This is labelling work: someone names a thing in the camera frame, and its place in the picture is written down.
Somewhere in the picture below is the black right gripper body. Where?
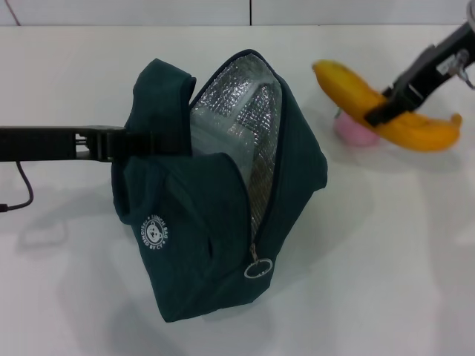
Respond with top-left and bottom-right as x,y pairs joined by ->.
384,17 -> 475,113

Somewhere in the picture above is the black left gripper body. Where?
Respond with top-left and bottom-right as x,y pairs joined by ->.
0,125 -> 127,163

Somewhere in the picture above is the pink peach toy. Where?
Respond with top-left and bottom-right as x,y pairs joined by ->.
332,111 -> 381,146

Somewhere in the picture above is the yellow banana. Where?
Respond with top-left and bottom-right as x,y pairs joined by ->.
311,59 -> 463,153

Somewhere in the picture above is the dark teal insulated lunch bag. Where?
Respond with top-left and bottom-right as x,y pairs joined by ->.
110,48 -> 330,323

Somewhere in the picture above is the dark right gripper cable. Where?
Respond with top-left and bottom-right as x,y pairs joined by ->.
451,50 -> 475,90

